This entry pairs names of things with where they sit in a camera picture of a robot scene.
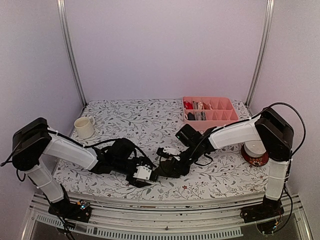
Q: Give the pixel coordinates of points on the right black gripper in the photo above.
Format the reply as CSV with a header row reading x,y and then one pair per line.
x,y
177,156

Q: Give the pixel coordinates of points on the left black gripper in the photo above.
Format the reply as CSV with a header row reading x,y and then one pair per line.
x,y
135,183

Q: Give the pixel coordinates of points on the pink divided organizer tray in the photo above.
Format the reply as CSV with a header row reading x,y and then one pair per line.
x,y
203,112

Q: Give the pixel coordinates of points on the dark olive cloth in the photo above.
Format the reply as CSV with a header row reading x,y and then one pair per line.
x,y
166,169

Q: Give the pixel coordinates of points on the cream ceramic cup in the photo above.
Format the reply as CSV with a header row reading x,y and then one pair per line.
x,y
84,127

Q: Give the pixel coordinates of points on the right robot arm white sleeve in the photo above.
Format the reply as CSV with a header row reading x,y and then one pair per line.
x,y
276,136

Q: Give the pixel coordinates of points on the robot arm white sleeve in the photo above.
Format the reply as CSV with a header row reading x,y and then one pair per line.
x,y
276,136
35,143

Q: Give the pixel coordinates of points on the floral patterned table mat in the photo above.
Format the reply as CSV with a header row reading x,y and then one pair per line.
x,y
153,124

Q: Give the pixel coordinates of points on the white bowl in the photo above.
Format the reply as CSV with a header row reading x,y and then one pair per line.
x,y
254,149

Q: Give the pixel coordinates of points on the left robot arm white sleeve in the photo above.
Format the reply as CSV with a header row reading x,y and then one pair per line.
x,y
35,143

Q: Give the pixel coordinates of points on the red floral saucer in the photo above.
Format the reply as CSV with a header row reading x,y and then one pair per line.
x,y
255,161

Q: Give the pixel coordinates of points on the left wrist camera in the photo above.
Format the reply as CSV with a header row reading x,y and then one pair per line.
x,y
121,149

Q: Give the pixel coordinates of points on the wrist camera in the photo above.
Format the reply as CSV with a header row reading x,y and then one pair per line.
x,y
121,149
188,136

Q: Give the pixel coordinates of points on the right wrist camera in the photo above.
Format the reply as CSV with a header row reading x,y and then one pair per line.
x,y
188,136

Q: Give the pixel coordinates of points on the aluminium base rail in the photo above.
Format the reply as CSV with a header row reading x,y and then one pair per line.
x,y
199,219

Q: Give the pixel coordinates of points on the right aluminium frame post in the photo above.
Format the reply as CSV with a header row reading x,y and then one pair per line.
x,y
261,53

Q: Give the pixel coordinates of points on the aluminium frame post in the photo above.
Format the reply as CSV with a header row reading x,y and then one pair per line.
x,y
261,53
70,52

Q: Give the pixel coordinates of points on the left aluminium frame post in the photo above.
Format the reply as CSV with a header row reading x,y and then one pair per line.
x,y
70,52

